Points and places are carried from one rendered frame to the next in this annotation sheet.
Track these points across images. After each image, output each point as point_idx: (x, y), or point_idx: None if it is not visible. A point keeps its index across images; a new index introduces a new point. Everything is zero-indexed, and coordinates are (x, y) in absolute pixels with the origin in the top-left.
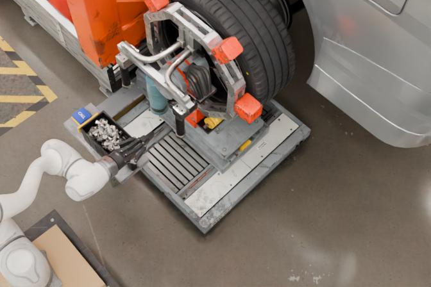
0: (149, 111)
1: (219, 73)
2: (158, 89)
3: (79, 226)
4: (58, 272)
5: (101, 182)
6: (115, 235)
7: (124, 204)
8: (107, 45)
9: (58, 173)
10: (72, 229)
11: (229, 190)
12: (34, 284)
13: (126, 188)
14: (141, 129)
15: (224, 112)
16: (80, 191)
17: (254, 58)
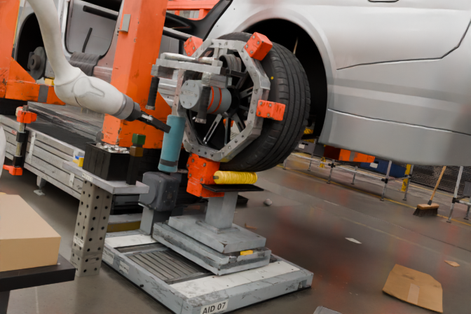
0: (141, 235)
1: (237, 117)
2: (183, 101)
3: (20, 292)
4: (0, 215)
5: (115, 94)
6: (66, 306)
7: (88, 289)
8: None
9: (69, 83)
10: (10, 292)
11: (225, 288)
12: None
13: (96, 280)
14: (129, 241)
15: (242, 130)
16: (92, 80)
17: (280, 62)
